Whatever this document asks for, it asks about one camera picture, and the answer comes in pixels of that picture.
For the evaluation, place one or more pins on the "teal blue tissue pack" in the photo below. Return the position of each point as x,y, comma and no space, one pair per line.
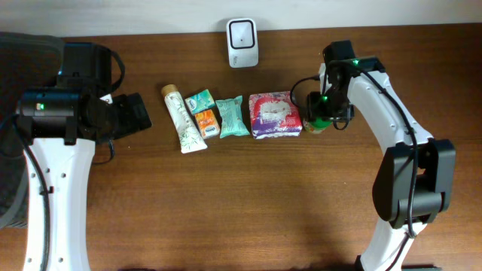
200,102

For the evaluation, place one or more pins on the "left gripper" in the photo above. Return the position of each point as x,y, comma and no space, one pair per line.
124,125

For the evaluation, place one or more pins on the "orange tissue pack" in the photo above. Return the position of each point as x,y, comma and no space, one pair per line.
207,124

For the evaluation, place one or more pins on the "grey plastic mesh basket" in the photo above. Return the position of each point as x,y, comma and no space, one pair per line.
26,61

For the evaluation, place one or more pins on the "green lid jar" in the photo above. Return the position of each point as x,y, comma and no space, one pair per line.
316,126

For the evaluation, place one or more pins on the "red purple tissue package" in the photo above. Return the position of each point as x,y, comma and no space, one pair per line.
273,115

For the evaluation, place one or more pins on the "teal wet wipes pack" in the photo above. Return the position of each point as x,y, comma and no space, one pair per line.
231,117

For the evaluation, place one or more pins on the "white bamboo print tube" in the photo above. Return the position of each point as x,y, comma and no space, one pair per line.
189,136

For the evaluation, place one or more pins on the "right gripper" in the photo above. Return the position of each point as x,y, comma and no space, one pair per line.
314,109

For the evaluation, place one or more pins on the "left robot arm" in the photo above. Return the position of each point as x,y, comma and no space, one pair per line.
60,127

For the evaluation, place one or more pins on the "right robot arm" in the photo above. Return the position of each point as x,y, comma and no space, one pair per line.
415,179

